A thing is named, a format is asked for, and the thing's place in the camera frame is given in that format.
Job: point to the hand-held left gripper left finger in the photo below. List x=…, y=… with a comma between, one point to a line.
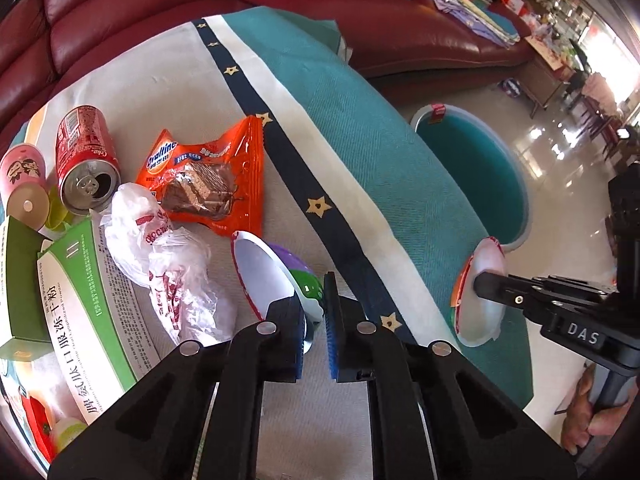
x=299, y=340

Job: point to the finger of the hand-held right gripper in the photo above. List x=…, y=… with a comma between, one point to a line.
x=505, y=292

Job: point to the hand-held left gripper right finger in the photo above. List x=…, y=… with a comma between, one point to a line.
x=331, y=332

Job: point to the white paper bowl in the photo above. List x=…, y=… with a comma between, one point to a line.
x=480, y=320

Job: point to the teal round trash bin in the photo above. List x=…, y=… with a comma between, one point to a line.
x=475, y=175

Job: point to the white plastic bag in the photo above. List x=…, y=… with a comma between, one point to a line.
x=135, y=220

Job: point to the pink paper cup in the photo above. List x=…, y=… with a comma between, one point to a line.
x=20, y=170

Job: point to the person's right hand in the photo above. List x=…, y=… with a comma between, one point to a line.
x=580, y=412

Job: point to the dark wooden chair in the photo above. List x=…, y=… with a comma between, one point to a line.
x=600, y=120

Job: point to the pink cloth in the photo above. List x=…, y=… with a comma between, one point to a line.
x=597, y=87

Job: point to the teal white starred tablecloth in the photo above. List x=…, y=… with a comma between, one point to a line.
x=390, y=160

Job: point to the orange snack packet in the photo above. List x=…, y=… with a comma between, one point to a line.
x=235, y=160

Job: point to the red clip tag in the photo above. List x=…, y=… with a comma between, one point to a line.
x=438, y=112

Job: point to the wooden side table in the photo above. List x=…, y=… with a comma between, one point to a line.
x=542, y=80

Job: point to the small colourful ball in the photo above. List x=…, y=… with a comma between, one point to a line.
x=512, y=88

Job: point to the green white text box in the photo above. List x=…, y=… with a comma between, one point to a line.
x=85, y=310

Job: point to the light green small container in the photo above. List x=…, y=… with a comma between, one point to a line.
x=67, y=434

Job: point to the red small packet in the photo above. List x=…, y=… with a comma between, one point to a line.
x=37, y=425

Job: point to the stack of folded cloths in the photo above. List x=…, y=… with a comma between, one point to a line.
x=475, y=15

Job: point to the red white gift bag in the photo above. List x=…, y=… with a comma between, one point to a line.
x=515, y=2

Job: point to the dark red leather sofa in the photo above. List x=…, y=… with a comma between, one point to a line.
x=400, y=25

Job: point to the red soda can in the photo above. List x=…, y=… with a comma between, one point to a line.
x=82, y=140

